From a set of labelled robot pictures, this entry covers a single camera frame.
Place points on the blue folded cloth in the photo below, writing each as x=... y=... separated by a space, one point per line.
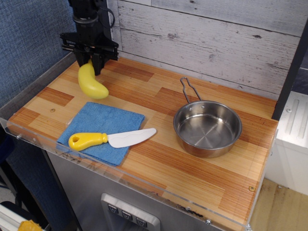
x=95 y=117

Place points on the yellow tape wrapped object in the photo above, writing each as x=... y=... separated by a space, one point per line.
x=29 y=225

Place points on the yellow plastic toy banana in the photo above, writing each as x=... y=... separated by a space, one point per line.
x=88 y=83

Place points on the small stainless steel pan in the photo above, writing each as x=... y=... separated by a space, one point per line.
x=206 y=129

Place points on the silver button control panel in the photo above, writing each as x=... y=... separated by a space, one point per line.
x=129 y=213

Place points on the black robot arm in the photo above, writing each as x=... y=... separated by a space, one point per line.
x=85 y=12

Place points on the white ribbed box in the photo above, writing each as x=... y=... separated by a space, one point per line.
x=288 y=161

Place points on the toy knife yellow handle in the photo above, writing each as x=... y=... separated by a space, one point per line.
x=82 y=141

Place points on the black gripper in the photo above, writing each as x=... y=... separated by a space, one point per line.
x=86 y=44

